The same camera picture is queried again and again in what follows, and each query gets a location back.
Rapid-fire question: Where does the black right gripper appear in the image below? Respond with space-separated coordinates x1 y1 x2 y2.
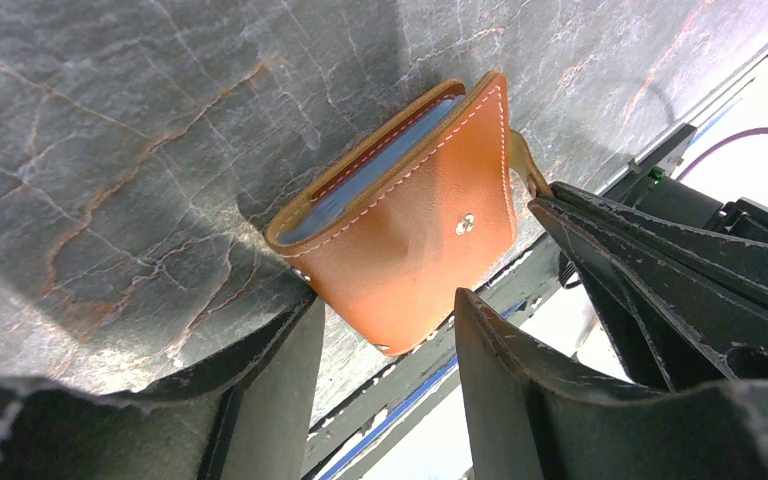
529 169 768 391

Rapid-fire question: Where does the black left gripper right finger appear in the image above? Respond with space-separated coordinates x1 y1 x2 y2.
459 320 768 479

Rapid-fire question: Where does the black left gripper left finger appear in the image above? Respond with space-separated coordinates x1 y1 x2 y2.
0 298 325 479

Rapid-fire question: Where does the brown leather card holder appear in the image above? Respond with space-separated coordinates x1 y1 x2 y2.
264 71 535 357

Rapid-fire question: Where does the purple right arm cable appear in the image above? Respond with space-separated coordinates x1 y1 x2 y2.
675 127 768 183

